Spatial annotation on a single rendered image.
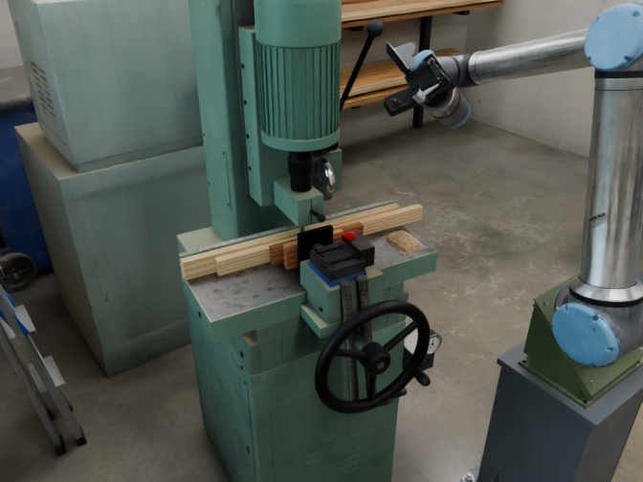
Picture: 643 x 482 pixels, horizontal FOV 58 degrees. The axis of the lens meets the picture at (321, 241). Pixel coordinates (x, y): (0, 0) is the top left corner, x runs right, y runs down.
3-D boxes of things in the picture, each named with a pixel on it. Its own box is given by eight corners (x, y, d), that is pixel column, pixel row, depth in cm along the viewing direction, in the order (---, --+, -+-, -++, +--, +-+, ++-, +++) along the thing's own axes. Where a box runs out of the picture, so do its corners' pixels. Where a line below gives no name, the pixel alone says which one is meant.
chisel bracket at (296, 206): (298, 233, 137) (298, 201, 132) (274, 208, 147) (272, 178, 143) (325, 226, 140) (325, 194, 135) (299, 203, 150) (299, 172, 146)
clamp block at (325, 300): (326, 326, 125) (326, 292, 120) (299, 294, 135) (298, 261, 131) (384, 306, 131) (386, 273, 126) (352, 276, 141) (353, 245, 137)
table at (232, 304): (227, 372, 117) (224, 349, 114) (182, 294, 140) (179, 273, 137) (461, 289, 142) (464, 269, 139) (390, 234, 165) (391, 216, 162)
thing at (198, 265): (185, 280, 135) (182, 262, 132) (182, 276, 136) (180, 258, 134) (398, 222, 159) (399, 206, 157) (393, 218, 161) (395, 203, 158)
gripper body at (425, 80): (430, 51, 134) (446, 70, 144) (398, 74, 137) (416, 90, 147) (445, 76, 131) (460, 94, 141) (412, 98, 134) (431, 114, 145)
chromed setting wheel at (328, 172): (327, 209, 153) (327, 165, 147) (306, 191, 162) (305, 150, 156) (337, 207, 154) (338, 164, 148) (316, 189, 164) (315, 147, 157)
